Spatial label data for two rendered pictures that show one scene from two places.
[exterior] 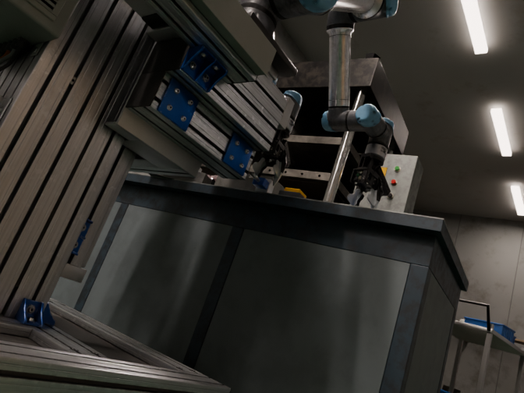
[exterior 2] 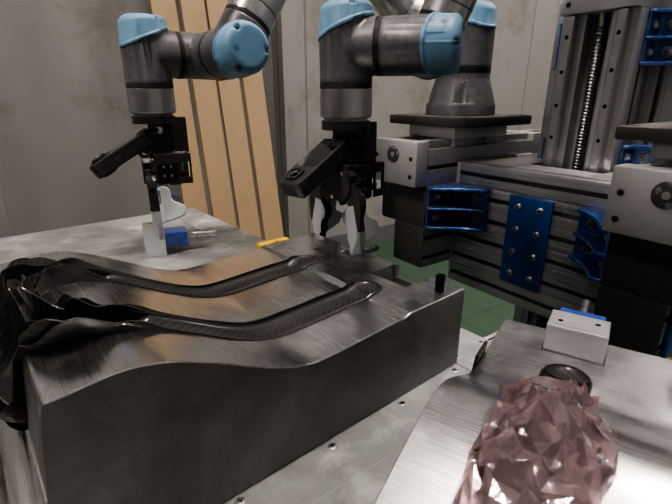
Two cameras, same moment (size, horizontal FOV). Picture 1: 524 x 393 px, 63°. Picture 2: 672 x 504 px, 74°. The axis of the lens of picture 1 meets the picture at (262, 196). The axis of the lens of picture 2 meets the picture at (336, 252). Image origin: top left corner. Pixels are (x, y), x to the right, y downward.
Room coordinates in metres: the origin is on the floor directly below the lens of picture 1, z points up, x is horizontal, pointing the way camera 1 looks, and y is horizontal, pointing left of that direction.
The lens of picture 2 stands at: (2.11, 0.17, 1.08)
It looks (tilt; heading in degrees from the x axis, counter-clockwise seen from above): 19 degrees down; 194
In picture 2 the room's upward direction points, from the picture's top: straight up
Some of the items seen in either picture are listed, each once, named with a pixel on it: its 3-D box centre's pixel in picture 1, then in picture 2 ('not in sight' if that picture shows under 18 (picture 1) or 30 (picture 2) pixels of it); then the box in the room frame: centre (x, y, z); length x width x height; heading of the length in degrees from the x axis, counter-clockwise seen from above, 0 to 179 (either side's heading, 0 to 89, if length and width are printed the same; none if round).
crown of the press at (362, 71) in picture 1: (298, 129); not in sight; (2.85, -0.08, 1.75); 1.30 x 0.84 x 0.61; 54
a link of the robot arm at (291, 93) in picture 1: (288, 107); (348, 46); (1.44, 0.02, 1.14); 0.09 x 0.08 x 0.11; 87
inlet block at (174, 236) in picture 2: not in sight; (181, 236); (1.39, -0.32, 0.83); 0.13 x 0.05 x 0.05; 128
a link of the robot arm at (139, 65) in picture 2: (380, 134); (147, 53); (1.40, -0.33, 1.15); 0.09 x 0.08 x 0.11; 140
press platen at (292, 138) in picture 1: (292, 161); not in sight; (2.90, -0.12, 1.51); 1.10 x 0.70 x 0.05; 54
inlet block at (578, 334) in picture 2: not in sight; (579, 327); (1.65, 0.31, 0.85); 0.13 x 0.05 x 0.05; 162
